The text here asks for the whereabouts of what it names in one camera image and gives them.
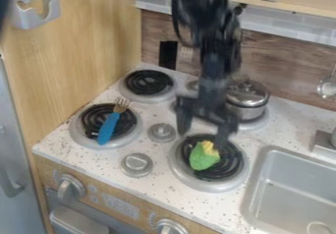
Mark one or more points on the silver pot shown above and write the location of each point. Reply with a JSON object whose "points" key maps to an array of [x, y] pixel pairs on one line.
{"points": [[247, 100]]}

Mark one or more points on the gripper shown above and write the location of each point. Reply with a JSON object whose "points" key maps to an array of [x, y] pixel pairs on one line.
{"points": [[211, 87]]}

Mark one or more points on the toy corn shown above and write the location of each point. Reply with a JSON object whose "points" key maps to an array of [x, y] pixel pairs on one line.
{"points": [[203, 157]]}

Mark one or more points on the blue fork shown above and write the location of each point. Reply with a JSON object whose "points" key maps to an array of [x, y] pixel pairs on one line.
{"points": [[109, 126]]}

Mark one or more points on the grey wall hook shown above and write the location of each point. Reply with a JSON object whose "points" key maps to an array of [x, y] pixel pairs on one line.
{"points": [[35, 10]]}

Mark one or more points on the grey toy fridge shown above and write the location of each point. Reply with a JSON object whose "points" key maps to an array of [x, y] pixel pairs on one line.
{"points": [[15, 165]]}

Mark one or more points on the toy stove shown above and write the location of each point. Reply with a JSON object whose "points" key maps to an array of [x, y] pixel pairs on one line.
{"points": [[162, 133]]}

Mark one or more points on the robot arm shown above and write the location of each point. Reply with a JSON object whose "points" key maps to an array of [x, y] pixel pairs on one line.
{"points": [[205, 11]]}

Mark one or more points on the toy sink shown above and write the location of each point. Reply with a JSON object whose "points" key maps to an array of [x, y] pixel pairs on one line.
{"points": [[293, 195]]}

